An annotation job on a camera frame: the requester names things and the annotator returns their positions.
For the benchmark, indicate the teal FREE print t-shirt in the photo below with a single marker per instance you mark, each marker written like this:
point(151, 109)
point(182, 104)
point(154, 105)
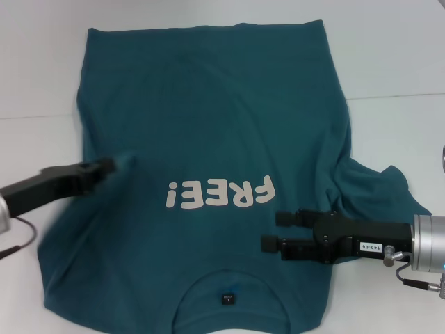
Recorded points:
point(208, 104)

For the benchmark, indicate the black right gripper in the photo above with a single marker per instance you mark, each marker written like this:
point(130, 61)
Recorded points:
point(375, 240)

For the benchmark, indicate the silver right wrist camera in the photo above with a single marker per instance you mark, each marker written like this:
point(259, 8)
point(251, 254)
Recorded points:
point(444, 158)

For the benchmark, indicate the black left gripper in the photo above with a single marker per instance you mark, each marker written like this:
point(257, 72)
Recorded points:
point(52, 184)

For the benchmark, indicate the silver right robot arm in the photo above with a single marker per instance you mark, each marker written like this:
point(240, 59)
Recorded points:
point(429, 243)

